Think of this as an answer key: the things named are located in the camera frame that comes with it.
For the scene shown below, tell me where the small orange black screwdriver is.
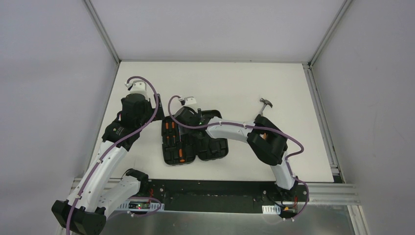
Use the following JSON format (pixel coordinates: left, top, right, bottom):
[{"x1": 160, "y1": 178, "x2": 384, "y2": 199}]
[{"x1": 164, "y1": 122, "x2": 170, "y2": 146}]

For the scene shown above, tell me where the black plastic tool case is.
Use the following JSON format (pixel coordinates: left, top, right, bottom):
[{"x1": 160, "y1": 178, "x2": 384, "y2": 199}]
[{"x1": 161, "y1": 117, "x2": 229, "y2": 165}]

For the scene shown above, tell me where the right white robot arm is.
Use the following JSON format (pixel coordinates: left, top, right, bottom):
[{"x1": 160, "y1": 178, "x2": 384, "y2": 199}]
[{"x1": 172, "y1": 107, "x2": 298, "y2": 201}]

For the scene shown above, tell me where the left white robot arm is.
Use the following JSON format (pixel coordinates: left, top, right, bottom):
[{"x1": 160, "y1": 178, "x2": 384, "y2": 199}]
[{"x1": 51, "y1": 94, "x2": 163, "y2": 235}]

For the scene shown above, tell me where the flat screwdriver in case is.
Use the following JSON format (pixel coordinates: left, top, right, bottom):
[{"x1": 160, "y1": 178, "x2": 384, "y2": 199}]
[{"x1": 177, "y1": 128, "x2": 185, "y2": 163}]

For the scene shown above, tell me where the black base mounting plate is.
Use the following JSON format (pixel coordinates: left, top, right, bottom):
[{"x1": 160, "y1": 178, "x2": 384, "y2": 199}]
[{"x1": 130, "y1": 179, "x2": 308, "y2": 214}]

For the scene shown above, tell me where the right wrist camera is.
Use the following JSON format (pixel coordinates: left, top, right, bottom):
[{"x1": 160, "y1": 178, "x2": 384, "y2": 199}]
[{"x1": 178, "y1": 96, "x2": 197, "y2": 107}]

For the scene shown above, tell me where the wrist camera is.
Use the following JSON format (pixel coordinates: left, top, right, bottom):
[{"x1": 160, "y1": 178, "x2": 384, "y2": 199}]
[
  {"x1": 178, "y1": 96, "x2": 197, "y2": 107},
  {"x1": 125, "y1": 80, "x2": 148, "y2": 99}
]

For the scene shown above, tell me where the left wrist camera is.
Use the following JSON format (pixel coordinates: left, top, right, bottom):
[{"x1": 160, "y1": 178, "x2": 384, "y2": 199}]
[{"x1": 125, "y1": 80, "x2": 148, "y2": 99}]

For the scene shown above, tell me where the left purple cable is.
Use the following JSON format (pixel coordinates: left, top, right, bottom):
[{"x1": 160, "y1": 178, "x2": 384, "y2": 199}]
[{"x1": 65, "y1": 75, "x2": 160, "y2": 235}]

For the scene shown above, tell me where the purple cable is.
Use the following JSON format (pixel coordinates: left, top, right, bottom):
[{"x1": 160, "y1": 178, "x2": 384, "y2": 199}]
[
  {"x1": 167, "y1": 94, "x2": 310, "y2": 221},
  {"x1": 65, "y1": 75, "x2": 160, "y2": 235}
]

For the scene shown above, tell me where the hammer with black handle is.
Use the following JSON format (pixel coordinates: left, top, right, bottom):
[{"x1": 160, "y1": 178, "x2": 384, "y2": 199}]
[{"x1": 259, "y1": 98, "x2": 273, "y2": 116}]

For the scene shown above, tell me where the left white cable duct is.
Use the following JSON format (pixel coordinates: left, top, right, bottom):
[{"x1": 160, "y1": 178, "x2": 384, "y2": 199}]
[{"x1": 116, "y1": 200, "x2": 164, "y2": 212}]

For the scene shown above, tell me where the white cable duct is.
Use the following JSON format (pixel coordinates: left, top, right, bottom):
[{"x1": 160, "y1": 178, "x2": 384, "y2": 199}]
[
  {"x1": 262, "y1": 205, "x2": 281, "y2": 215},
  {"x1": 116, "y1": 200, "x2": 164, "y2": 212}
]

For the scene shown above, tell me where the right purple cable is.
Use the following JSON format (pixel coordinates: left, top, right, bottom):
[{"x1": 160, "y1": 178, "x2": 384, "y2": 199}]
[{"x1": 167, "y1": 94, "x2": 310, "y2": 221}]

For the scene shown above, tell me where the right white cable duct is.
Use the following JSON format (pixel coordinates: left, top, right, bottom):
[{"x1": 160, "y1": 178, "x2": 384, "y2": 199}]
[{"x1": 262, "y1": 205, "x2": 281, "y2": 215}]

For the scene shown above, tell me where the aluminium frame rail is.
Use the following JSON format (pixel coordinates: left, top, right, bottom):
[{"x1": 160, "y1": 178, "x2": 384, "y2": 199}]
[{"x1": 69, "y1": 178, "x2": 361, "y2": 206}]

